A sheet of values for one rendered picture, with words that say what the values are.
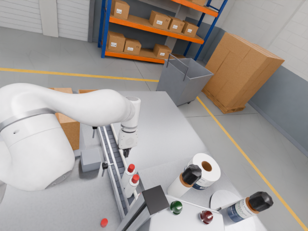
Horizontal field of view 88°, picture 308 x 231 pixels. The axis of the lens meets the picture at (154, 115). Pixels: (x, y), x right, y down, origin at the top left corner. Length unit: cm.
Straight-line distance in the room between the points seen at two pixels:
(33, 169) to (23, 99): 13
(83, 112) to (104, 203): 74
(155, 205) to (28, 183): 24
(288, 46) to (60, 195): 512
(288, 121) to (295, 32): 204
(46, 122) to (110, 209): 74
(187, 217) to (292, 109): 467
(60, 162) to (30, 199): 71
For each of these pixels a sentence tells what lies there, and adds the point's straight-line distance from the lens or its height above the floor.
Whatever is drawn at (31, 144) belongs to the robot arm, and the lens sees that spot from 38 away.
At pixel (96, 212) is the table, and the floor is 83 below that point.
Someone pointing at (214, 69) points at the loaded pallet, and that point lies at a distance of 419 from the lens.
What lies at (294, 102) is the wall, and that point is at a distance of 494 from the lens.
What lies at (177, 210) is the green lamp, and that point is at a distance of 38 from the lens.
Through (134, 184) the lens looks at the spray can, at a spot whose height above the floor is 104.
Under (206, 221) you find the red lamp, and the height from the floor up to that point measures 149.
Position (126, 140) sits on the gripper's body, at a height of 118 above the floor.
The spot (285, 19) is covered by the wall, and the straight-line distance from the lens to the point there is 531.
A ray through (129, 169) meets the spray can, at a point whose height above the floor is 107.
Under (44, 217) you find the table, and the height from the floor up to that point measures 83.
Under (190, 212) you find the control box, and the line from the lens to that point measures 41.
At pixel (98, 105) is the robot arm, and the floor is 157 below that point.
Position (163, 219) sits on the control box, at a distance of 38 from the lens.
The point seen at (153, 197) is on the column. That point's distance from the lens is 36.
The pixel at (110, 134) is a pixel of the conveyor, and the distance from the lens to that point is 122.
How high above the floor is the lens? 182
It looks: 39 degrees down
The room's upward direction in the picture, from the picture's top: 24 degrees clockwise
